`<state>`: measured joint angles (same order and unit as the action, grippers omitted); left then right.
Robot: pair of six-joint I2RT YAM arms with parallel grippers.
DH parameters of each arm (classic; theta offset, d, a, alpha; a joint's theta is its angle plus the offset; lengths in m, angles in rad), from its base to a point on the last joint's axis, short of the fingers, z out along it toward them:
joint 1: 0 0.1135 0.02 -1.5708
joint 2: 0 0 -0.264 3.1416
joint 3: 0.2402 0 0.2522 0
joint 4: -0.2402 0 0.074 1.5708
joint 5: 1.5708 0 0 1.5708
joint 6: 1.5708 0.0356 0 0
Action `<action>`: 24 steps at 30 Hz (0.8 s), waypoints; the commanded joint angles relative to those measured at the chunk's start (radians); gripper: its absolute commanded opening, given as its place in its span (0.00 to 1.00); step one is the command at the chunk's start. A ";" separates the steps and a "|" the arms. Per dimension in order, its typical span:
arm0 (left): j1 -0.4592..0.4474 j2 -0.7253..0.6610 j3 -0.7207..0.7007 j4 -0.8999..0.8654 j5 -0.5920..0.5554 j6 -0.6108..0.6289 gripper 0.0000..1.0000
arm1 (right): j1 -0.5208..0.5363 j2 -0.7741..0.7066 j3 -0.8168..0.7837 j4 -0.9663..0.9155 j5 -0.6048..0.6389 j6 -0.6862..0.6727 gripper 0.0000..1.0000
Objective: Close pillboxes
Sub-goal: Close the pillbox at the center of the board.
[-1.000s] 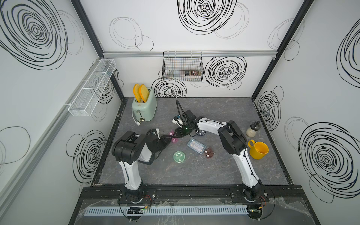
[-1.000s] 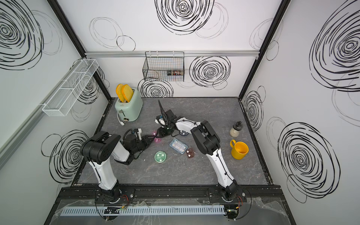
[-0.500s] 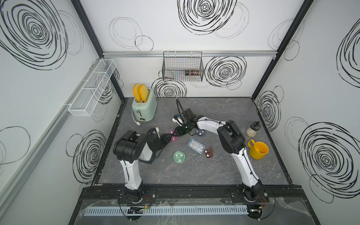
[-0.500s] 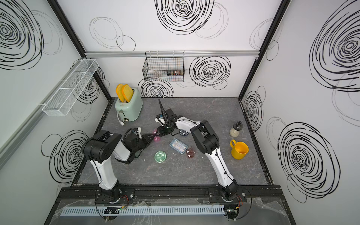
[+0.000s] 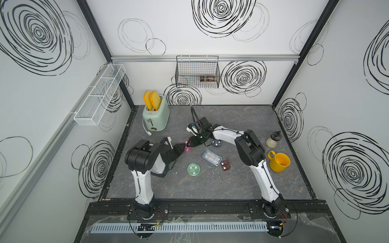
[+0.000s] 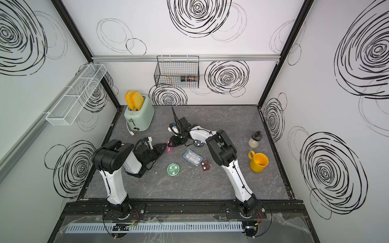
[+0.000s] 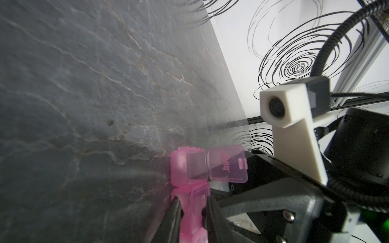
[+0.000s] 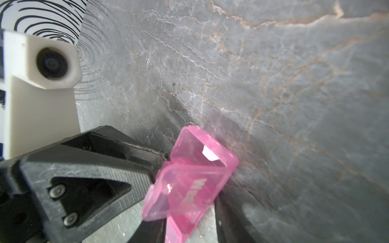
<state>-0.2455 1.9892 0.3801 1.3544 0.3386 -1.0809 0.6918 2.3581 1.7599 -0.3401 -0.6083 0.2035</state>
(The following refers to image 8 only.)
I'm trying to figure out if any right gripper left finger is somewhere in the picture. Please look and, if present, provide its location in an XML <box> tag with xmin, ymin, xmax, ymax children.
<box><xmin>127</xmin><ymin>219</ymin><xmax>167</xmax><ymax>243</ymax></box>

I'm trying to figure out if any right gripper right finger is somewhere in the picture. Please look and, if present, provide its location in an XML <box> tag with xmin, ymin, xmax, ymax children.
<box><xmin>214</xmin><ymin>194</ymin><xmax>255</xmax><ymax>243</ymax></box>

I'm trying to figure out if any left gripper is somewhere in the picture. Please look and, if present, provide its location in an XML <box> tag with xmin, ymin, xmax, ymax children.
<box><xmin>1</xmin><ymin>126</ymin><xmax>168</xmax><ymax>243</ymax></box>

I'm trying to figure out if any pink pillbox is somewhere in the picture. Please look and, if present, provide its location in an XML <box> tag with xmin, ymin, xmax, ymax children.
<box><xmin>141</xmin><ymin>126</ymin><xmax>239</xmax><ymax>243</ymax></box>

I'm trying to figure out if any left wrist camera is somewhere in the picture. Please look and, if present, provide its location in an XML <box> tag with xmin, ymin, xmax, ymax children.
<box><xmin>1</xmin><ymin>30</ymin><xmax>82</xmax><ymax>160</ymax></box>

